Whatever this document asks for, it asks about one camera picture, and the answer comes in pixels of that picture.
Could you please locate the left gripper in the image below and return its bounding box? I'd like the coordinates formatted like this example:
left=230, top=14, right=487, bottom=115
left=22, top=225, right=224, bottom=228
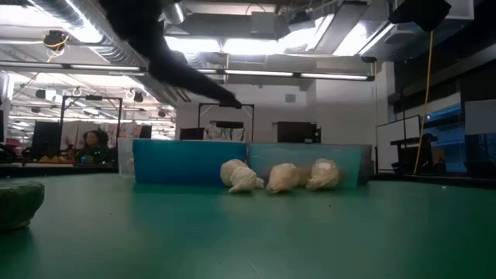
left=98, top=0, right=242, bottom=109

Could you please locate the small white garlic bulb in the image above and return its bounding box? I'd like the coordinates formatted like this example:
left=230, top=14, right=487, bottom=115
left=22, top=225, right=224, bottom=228
left=227, top=166, right=265, bottom=195

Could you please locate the dark blue plastic bin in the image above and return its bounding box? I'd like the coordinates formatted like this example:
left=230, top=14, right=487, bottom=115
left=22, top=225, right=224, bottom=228
left=133, top=138, right=248, bottom=185

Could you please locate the long ceiling light bar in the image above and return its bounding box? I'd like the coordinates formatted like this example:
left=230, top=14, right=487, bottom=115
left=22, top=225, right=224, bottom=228
left=0, top=60, right=376, bottom=83

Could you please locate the clear plastic basket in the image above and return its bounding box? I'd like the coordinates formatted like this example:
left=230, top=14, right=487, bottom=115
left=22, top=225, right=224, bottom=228
left=117, top=137, right=135, bottom=177

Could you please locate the teal plastic bin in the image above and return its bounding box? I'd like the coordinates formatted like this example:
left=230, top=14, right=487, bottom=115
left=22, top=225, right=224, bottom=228
left=247, top=143, right=369, bottom=189

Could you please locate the person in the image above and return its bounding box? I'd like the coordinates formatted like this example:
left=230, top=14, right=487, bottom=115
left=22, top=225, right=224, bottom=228
left=76, top=129, right=112, bottom=164

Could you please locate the whiteboard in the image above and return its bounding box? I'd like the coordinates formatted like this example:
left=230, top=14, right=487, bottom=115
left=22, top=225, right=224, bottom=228
left=374, top=114, right=422, bottom=153

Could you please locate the black ceiling device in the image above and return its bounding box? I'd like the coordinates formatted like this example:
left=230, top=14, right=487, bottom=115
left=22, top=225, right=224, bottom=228
left=42, top=29, right=71, bottom=52

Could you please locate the black side table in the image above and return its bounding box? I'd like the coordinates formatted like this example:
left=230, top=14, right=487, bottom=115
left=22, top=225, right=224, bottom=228
left=389, top=133, right=439, bottom=174

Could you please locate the grey translucent plastic basket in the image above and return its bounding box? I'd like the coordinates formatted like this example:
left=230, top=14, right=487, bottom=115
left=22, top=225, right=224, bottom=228
left=360, top=145, right=375, bottom=186

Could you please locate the black rig frame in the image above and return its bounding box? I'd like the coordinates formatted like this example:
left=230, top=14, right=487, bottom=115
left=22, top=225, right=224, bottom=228
left=198, top=102, right=256, bottom=143

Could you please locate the yellow hanging cable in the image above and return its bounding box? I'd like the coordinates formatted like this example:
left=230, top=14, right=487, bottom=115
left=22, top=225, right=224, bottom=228
left=412, top=29, right=434, bottom=174

